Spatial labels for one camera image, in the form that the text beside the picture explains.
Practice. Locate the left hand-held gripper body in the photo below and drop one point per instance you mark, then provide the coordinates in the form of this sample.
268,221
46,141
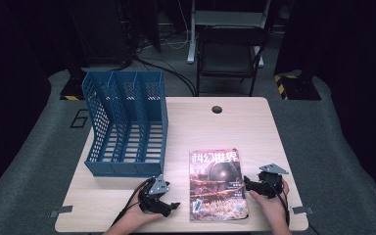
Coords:
153,196

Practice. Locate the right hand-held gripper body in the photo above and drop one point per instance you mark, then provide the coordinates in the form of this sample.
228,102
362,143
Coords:
271,182

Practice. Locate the red cover magazine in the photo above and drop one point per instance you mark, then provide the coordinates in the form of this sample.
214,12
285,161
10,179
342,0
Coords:
217,186

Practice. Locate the blue plastic file rack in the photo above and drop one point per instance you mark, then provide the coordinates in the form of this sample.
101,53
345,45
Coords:
150,130

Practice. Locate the person's left hand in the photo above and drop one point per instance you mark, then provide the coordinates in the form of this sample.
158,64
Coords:
140,213

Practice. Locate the person's right hand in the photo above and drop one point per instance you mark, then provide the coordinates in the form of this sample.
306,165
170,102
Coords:
275,209

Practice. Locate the grey tape strip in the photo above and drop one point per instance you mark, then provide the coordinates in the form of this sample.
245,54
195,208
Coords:
302,210
61,210

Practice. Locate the yellow black striped stand base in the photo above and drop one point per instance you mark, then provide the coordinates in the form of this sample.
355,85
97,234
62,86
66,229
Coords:
302,88
73,89

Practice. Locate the black folding chair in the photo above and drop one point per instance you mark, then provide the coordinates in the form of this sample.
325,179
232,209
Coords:
230,58

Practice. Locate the dark equipment cabinet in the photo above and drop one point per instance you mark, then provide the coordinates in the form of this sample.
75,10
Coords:
98,29

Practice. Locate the white metal desk frame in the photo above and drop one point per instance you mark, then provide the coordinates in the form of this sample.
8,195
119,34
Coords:
228,18

